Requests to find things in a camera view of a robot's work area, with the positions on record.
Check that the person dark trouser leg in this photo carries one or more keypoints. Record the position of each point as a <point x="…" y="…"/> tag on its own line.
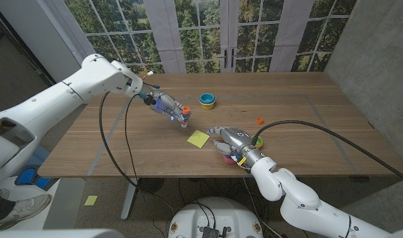
<point x="0" y="208"/>

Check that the small orange cap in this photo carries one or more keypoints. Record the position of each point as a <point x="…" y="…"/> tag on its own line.
<point x="260" y="121"/>

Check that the grey sneaker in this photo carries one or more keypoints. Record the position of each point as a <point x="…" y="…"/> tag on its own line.
<point x="26" y="208"/>

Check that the yellow toy cup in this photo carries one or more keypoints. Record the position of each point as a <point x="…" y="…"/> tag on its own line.
<point x="207" y="106"/>

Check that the white table leg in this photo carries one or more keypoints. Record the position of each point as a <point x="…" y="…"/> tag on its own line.
<point x="129" y="198"/>

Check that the blue toy cup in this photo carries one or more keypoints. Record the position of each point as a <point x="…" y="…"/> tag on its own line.
<point x="207" y="98"/>

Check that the yellow sticky note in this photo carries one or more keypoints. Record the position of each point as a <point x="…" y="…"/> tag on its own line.
<point x="198" y="139"/>

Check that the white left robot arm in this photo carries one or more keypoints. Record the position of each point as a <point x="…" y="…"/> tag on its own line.
<point x="56" y="96"/>

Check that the green toy cup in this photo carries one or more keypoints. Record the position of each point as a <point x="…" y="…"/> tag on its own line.
<point x="260" y="142"/>

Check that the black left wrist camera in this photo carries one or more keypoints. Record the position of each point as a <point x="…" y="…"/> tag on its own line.
<point x="150" y="100"/>

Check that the blue black foot pedal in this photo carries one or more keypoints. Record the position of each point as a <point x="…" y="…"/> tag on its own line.
<point x="26" y="176"/>

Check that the black round fan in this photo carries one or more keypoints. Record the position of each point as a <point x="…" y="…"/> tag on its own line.
<point x="151" y="185"/>

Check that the pink toy cup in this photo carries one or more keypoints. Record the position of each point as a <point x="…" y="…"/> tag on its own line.
<point x="228" y="160"/>

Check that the blue plastic bin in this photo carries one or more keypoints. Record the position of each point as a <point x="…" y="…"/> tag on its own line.
<point x="41" y="155"/>

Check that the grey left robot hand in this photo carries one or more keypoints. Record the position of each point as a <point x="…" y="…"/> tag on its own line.
<point x="165" y="104"/>

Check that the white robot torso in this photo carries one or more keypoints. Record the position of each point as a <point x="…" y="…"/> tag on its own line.
<point x="218" y="211"/>

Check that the orange white glue stick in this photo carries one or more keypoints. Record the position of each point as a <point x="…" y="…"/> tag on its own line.
<point x="186" y="110"/>

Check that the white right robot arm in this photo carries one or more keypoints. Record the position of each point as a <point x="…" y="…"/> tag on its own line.
<point x="300" y="198"/>

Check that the yellow paper note on floor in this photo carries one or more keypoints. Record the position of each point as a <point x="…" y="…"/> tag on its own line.
<point x="90" y="200"/>

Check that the printed window forest backdrop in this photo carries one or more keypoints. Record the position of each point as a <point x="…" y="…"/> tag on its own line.
<point x="188" y="33"/>

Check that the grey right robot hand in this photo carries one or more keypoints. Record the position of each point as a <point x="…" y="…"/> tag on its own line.
<point x="236" y="140"/>

